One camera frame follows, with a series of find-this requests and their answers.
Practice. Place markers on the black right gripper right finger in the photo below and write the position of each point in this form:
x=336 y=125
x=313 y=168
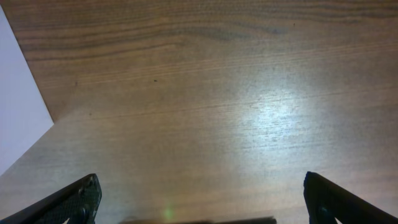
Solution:
x=329 y=203

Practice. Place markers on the white cardboard box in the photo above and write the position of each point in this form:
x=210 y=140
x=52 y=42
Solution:
x=24 y=115

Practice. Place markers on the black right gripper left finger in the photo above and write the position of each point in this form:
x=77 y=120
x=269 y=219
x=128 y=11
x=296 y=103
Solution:
x=75 y=203

